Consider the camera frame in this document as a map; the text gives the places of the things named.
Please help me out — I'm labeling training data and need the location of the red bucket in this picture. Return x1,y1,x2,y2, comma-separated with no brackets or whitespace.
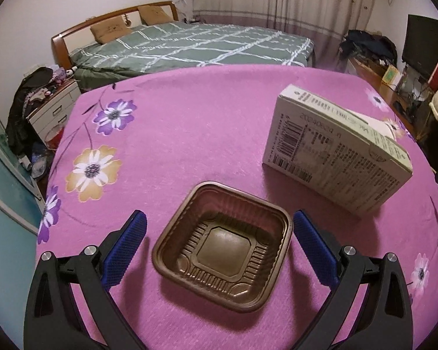
45,124,65,151

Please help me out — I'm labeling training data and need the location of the sliding wardrobe door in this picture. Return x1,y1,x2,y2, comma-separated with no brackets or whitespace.
0,121,44,235

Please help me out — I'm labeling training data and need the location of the brown pillow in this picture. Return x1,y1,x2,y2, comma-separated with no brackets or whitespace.
138,5,174,25
90,17,132,44

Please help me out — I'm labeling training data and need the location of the dark clothes pile on desk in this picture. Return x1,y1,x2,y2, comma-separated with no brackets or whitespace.
339,29,398,66

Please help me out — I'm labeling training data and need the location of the white nightstand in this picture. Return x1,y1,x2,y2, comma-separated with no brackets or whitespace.
27,78,81,143

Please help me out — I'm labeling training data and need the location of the brown plastic tray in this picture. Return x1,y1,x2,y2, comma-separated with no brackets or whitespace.
152,181,293,314

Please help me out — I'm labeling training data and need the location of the green white carton box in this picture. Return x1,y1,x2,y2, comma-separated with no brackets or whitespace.
263,85,413,216

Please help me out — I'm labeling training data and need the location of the left brown pillow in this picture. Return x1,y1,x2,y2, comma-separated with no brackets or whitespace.
90,17,132,44

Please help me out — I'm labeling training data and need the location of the bed with green quilt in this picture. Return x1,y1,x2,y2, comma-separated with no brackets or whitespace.
51,1,316,92

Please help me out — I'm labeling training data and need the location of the black television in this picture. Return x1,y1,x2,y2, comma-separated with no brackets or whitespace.
402,14,438,80

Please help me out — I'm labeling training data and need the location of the pink floral tablecloth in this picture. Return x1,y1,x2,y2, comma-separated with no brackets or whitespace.
36,65,438,349

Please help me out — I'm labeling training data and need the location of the right brown pillow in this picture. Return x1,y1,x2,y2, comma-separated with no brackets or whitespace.
138,5,174,25

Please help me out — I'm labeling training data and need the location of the wooden desk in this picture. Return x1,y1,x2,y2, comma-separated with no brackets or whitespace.
347,57,418,137

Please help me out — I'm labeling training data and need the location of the pink white curtain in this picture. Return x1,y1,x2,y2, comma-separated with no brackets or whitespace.
193,0,374,70

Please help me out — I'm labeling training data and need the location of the black clothes pile on nightstand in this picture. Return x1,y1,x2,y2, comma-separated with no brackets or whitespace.
5,66,53,158

